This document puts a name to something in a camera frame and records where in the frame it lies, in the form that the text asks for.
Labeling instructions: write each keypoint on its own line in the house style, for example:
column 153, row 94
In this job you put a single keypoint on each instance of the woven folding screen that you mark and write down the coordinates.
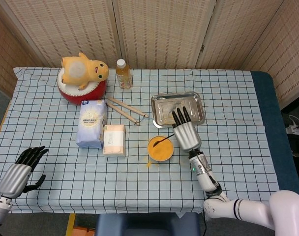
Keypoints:
column 164, row 32

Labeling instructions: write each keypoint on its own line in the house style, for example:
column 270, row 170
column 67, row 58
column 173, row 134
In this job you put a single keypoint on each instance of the pink tissue pack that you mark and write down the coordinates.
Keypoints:
column 114, row 140

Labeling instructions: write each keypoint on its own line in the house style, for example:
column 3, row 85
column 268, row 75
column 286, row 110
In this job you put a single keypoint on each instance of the beige bowl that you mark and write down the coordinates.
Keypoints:
column 149, row 155

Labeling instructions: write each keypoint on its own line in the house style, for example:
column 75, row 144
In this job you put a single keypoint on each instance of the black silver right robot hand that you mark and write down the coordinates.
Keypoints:
column 187, row 136

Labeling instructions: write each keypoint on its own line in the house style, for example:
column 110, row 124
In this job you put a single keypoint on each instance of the orange box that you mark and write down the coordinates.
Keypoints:
column 83, row 231

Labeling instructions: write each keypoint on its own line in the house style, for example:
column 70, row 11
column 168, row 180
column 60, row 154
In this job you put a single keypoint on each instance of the red drum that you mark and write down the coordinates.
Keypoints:
column 70, row 96

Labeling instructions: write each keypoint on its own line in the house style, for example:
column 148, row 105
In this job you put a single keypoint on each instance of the yellow drink bottle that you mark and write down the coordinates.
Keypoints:
column 123, row 76

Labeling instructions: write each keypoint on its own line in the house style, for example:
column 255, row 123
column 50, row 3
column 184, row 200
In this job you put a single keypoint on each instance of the blue checkered tablecloth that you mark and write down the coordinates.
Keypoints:
column 115, row 184

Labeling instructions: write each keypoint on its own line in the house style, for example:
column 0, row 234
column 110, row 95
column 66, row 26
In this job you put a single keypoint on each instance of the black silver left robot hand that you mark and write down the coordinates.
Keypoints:
column 15, row 178

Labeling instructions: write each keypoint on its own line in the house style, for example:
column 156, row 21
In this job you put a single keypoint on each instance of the wooden drumstick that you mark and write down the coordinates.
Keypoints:
column 127, row 107
column 122, row 113

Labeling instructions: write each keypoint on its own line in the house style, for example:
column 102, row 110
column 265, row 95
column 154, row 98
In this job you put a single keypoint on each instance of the blue padded table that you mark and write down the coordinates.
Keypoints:
column 270, row 110

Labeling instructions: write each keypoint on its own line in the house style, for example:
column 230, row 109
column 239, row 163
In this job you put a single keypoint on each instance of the blue tissue pack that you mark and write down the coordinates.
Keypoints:
column 90, row 123

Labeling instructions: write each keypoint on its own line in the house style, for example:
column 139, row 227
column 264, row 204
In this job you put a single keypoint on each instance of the yellow plush toy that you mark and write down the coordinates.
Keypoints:
column 77, row 70

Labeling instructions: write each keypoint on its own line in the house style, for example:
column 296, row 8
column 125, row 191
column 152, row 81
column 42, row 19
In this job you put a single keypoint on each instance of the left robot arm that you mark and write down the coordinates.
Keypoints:
column 0, row 211

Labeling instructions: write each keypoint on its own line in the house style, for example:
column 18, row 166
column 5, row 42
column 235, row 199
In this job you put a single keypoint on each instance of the black spoon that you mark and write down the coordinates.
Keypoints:
column 161, row 141

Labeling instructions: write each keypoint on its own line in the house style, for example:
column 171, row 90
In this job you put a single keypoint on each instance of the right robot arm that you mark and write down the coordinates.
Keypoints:
column 238, row 209

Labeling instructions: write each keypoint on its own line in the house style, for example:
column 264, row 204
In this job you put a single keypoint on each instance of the stainless steel tray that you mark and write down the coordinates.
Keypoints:
column 164, row 108

